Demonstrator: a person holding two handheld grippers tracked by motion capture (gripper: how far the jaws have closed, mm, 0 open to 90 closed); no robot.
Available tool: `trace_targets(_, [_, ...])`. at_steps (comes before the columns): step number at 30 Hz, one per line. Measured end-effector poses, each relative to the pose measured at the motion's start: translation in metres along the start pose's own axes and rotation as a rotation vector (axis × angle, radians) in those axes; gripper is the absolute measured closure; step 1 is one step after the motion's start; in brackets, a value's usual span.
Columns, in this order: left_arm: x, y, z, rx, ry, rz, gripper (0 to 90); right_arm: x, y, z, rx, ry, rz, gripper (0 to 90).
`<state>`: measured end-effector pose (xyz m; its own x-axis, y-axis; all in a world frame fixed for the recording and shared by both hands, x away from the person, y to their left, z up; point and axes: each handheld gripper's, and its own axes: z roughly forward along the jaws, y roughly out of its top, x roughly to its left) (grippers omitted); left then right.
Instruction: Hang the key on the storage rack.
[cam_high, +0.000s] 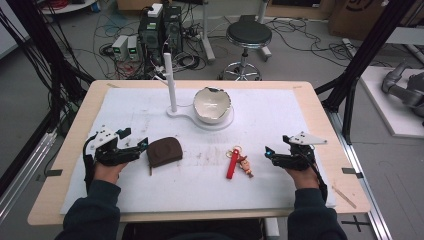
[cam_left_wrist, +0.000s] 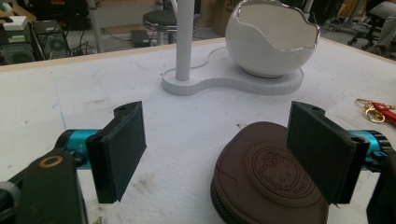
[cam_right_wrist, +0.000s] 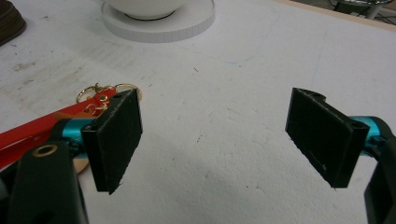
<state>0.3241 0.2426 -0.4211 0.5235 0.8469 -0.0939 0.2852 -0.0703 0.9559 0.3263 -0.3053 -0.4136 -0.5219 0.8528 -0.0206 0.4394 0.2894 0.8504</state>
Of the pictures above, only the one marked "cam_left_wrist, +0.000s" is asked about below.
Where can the black office chair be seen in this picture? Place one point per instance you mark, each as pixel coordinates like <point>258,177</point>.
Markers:
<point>373,25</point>

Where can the black computer tower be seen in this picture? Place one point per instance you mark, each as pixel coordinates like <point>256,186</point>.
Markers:
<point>51,39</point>

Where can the white stand with pole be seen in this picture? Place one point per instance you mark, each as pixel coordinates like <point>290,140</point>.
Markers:
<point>218,74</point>

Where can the white metal stand leg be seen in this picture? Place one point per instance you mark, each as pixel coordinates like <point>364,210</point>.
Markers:
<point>96,26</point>

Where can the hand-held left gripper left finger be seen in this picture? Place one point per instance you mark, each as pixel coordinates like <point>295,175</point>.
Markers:
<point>116,155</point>

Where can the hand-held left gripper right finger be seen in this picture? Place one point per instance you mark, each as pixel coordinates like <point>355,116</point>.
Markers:
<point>323,155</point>

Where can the brown round zip pouch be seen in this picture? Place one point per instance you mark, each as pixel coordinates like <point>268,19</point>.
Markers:
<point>267,183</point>

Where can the white eggshell-shaped bowl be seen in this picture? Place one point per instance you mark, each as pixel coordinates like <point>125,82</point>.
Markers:
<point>271,37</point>

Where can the black round stool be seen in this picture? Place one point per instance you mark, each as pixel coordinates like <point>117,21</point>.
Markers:
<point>160,21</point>

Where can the black flat device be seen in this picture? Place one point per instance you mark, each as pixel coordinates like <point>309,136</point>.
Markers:
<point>140,38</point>

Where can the white box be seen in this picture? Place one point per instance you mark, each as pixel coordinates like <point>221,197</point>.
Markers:
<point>16,23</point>

